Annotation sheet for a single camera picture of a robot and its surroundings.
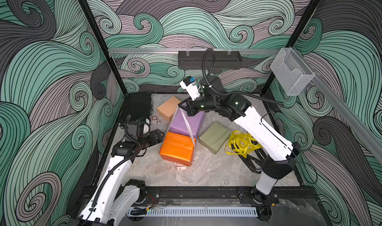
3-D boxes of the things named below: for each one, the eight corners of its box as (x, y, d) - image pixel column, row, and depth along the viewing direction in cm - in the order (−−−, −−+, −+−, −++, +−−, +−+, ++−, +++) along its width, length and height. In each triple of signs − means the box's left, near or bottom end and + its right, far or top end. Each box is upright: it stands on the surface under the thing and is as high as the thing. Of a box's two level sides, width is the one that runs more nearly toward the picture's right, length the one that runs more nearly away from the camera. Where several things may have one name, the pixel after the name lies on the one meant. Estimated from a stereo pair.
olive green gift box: (198, 142, 94) (199, 138, 89) (213, 125, 102) (214, 120, 97) (215, 155, 88) (216, 151, 84) (229, 135, 97) (231, 130, 92)
